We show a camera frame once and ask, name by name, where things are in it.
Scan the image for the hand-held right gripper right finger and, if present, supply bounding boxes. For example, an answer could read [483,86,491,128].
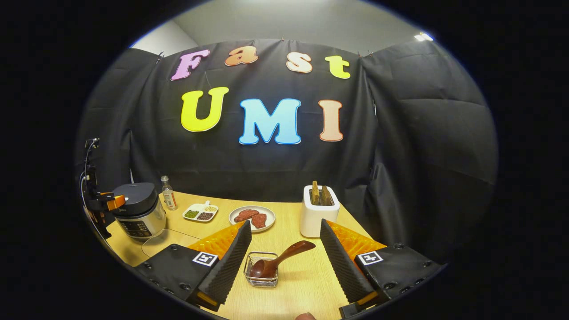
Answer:
[320,219,445,318]

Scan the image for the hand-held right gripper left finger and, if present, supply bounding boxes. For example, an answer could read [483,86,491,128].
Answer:
[135,220,252,312]

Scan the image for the dark grey rice cooker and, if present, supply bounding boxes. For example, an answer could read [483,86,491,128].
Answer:
[111,183,167,240]

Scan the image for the metal wire basket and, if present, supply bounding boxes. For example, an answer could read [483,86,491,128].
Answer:
[244,252,279,288]

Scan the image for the brown wooden spoon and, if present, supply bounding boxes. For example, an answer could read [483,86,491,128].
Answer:
[249,240,316,280]

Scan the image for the small clear glass bottle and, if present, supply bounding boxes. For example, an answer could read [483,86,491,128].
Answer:
[160,175,178,211]

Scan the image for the white divided bean dish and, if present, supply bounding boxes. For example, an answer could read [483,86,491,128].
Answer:
[183,200,219,222]

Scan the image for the round white plate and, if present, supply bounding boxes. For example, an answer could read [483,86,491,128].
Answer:
[229,206,276,233]

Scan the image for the black backdrop cloth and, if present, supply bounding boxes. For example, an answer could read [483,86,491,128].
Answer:
[76,39,498,263]

